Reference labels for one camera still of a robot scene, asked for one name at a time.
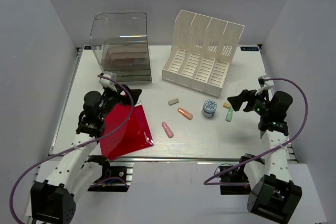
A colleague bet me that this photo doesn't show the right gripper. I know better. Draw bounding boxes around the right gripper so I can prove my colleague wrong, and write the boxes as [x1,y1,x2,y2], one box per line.
[227,87,271,116]

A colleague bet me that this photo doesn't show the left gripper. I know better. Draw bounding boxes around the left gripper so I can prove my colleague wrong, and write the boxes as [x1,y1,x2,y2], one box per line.
[98,84,141,120]

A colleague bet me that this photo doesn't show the yellow eraser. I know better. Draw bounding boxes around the yellow eraser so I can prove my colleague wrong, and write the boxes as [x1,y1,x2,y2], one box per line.
[223,102,230,109]

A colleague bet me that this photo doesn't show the green stapler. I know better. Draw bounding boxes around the green stapler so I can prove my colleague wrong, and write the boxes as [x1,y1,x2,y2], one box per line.
[225,107,234,122]

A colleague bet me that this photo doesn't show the pink stapler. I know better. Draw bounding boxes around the pink stapler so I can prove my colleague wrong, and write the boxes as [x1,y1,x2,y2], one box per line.
[162,122,174,138]

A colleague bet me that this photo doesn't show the clear plastic drawer cabinet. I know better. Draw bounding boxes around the clear plastic drawer cabinet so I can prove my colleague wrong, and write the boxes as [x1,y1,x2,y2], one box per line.
[89,11,152,83]

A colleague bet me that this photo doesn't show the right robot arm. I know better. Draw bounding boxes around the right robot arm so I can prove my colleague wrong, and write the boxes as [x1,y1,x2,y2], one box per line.
[220,90,302,223]

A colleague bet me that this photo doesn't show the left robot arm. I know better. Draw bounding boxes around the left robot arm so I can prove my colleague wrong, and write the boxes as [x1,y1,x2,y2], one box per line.
[30,85,142,223]

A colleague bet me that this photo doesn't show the grey eraser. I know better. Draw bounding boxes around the grey eraser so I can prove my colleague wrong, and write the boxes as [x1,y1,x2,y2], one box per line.
[168,98,179,106]

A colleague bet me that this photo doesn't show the red plastic folder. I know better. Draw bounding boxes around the red plastic folder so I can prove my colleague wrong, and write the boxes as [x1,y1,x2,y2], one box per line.
[100,100,154,160]

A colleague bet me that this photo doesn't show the white file organizer rack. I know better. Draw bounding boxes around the white file organizer rack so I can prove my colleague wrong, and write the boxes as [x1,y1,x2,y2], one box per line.
[162,9,245,97]

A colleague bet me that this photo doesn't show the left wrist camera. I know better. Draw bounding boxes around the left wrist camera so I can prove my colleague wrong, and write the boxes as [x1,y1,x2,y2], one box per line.
[99,72,117,91]

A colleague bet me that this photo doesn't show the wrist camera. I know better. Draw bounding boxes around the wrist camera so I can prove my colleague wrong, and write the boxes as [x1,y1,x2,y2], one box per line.
[258,75,274,92]
[99,72,117,91]

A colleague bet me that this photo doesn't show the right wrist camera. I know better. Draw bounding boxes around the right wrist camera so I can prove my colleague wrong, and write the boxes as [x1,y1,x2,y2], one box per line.
[258,75,274,92]

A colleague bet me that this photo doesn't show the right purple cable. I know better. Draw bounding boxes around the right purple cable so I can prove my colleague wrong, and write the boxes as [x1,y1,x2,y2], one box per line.
[203,77,309,186]

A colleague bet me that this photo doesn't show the purple cable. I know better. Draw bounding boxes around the purple cable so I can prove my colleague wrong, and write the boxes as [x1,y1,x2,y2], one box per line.
[9,74,135,223]
[203,77,309,186]

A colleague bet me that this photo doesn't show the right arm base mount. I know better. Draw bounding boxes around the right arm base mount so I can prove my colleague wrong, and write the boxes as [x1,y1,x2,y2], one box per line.
[214,164,251,195]

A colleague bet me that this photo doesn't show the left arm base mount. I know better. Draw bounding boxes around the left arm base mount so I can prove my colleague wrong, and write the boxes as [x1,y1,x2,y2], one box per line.
[88,162,133,193]

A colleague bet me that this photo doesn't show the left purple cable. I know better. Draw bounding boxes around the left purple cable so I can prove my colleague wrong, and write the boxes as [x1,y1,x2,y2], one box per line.
[9,74,135,223]

